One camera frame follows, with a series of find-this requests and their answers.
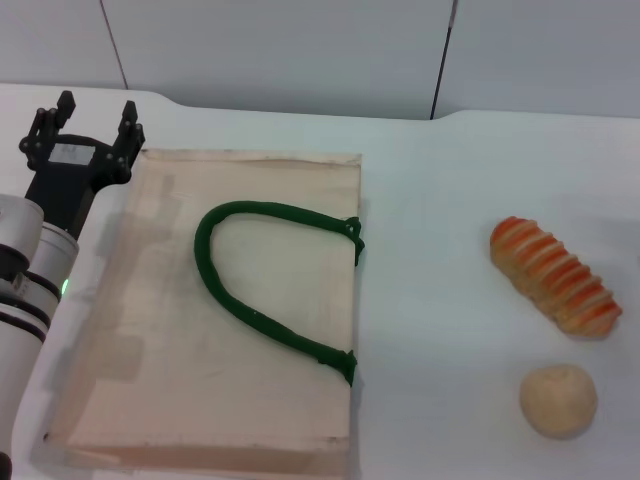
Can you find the orange striped bread loaf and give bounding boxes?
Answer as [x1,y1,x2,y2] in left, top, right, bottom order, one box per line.
[489,216,624,342]

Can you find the beige tote bag green handles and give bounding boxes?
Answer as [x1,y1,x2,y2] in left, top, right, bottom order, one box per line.
[42,148,367,476]

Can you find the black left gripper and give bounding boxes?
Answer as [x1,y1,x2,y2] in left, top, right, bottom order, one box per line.
[18,91,147,237]

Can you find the round beige egg yolk pastry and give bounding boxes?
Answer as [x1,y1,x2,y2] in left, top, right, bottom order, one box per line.
[518,363,599,441]

